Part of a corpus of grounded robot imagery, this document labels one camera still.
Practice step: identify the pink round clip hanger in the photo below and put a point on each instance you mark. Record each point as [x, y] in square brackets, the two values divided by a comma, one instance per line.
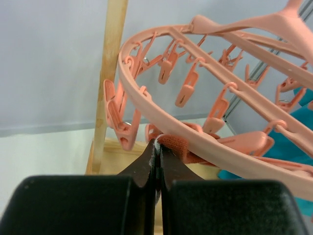
[208, 44]

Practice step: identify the wooden hanging rack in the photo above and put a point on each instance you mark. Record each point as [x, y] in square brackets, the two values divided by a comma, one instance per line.
[113, 102]

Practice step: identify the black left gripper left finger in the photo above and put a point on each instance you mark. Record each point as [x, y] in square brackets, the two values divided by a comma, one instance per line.
[122, 204]

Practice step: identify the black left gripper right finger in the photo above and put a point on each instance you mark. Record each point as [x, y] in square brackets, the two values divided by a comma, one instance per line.
[192, 205]

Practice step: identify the grey sock red striped cuff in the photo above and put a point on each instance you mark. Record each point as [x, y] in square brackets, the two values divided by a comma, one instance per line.
[179, 146]

